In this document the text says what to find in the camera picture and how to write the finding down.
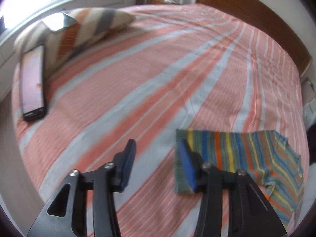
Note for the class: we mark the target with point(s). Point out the multicolour striped small knit garment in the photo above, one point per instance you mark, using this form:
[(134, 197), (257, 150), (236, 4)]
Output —
[(234, 150)]

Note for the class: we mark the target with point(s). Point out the wooden nightstand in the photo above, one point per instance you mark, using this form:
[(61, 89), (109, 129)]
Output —
[(159, 2)]

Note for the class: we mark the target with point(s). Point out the diagonal striped pillow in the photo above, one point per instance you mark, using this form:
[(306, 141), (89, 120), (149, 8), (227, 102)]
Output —
[(93, 27)]

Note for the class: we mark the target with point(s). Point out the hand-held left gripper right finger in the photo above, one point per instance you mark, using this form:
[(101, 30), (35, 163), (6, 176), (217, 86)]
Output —
[(187, 163)]

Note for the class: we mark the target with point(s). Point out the pink striped bed sheet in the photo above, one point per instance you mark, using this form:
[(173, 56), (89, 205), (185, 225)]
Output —
[(148, 79)]

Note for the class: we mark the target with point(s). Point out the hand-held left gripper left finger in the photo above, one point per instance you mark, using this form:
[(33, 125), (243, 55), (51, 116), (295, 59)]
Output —
[(128, 163)]

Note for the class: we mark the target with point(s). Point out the long black flat device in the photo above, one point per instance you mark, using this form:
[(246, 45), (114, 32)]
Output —
[(32, 84)]

